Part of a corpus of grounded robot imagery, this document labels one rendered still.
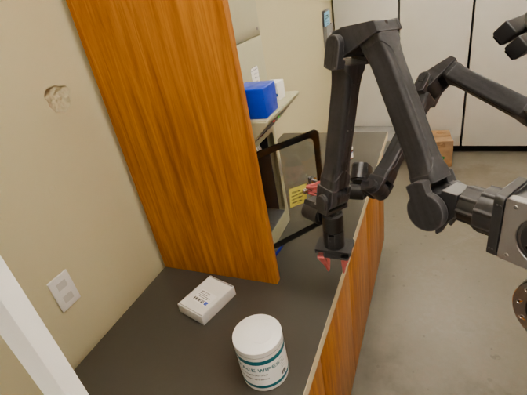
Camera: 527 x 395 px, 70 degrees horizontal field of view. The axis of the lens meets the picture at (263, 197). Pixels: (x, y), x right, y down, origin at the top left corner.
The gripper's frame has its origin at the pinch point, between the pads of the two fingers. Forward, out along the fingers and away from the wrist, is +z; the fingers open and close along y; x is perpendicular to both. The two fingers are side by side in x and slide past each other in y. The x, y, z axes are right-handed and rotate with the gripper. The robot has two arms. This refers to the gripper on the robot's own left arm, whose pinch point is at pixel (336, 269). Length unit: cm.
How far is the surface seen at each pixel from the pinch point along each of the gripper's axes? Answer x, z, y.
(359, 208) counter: -58, 16, 4
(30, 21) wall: 5, -77, 76
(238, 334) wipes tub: 28.5, 1.2, 19.1
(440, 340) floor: -75, 110, -34
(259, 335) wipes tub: 27.7, 1.1, 13.6
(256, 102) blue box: -16, -46, 25
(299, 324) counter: 9.4, 16.1, 10.4
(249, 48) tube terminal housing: -35, -58, 33
